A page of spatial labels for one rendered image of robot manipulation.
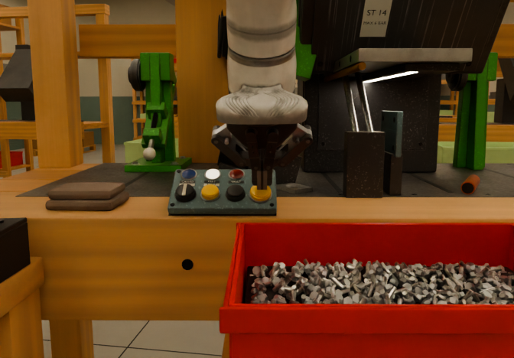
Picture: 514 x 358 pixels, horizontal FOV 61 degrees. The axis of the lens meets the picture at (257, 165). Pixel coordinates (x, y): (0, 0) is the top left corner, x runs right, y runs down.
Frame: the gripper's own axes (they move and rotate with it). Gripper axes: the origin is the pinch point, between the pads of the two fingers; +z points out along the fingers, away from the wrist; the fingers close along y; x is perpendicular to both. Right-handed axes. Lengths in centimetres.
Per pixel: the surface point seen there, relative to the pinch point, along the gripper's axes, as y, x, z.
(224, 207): 5.1, 2.3, 3.9
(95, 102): 439, -915, 618
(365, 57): -14.6, -13.6, -9.8
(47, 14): 56, -68, 7
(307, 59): -8.4, -29.9, -0.5
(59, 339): 59, -16, 82
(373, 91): -24.5, -39.5, 12.8
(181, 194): 11.0, 0.9, 2.7
